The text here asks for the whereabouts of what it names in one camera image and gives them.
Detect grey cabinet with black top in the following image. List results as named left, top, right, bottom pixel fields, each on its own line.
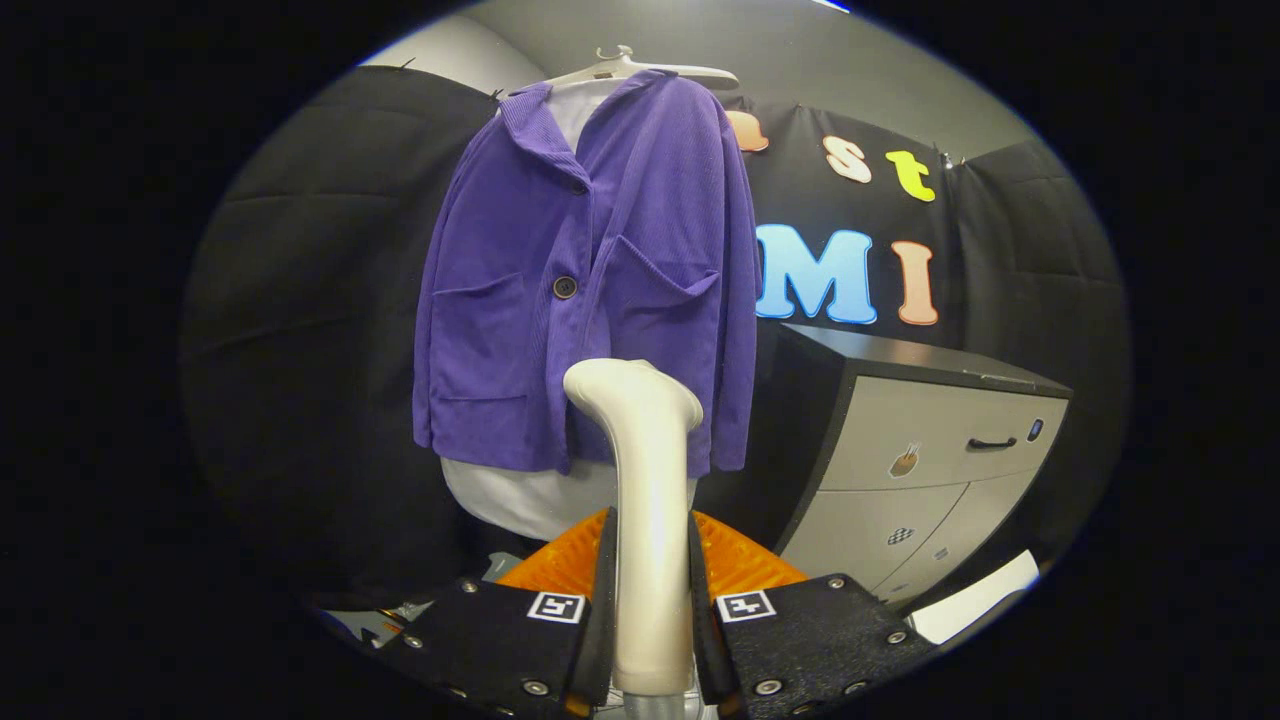
left=690, top=322, right=1073, bottom=606

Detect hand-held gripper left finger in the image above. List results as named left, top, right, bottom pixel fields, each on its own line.
left=400, top=507, right=619, bottom=719

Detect white shirt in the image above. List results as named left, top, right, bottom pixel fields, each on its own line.
left=440, top=82, right=701, bottom=543

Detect white clothes hanger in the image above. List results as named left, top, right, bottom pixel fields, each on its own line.
left=508, top=45, right=741, bottom=98

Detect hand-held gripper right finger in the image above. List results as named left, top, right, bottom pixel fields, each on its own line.
left=686, top=510, right=936, bottom=719

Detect purple button jacket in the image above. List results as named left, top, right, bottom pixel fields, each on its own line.
left=412, top=68, right=761, bottom=477

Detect white flat sheet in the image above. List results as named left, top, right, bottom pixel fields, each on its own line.
left=908, top=549, right=1041, bottom=645

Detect white garment steamer head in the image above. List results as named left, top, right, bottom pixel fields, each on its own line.
left=563, top=358, right=704, bottom=698

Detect grey ribbed steamer hose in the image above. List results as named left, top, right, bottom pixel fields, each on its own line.
left=622, top=690, right=691, bottom=720

